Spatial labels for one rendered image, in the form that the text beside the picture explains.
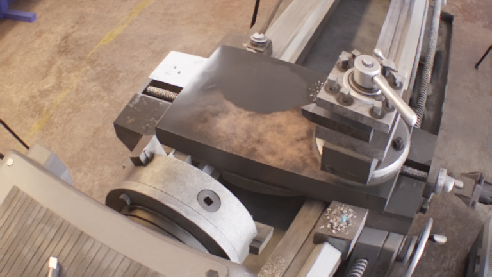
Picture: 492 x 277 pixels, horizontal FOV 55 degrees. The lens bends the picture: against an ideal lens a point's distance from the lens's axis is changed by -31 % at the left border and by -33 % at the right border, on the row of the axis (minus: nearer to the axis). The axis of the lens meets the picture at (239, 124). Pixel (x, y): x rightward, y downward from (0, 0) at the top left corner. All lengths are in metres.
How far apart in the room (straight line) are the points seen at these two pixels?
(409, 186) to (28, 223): 0.95
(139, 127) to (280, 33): 0.54
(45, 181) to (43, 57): 2.72
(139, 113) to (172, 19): 1.92
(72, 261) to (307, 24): 1.35
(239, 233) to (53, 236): 0.37
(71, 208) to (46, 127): 2.21
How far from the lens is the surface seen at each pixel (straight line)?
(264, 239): 1.01
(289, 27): 1.87
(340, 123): 1.20
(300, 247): 1.32
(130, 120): 1.54
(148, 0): 3.69
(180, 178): 0.94
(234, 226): 0.95
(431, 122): 2.29
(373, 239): 1.38
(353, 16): 2.19
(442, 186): 1.41
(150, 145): 0.99
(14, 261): 0.74
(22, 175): 0.84
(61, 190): 0.79
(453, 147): 2.82
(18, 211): 0.79
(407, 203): 1.36
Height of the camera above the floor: 1.91
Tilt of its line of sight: 44 degrees down
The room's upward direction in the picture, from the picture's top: 2 degrees counter-clockwise
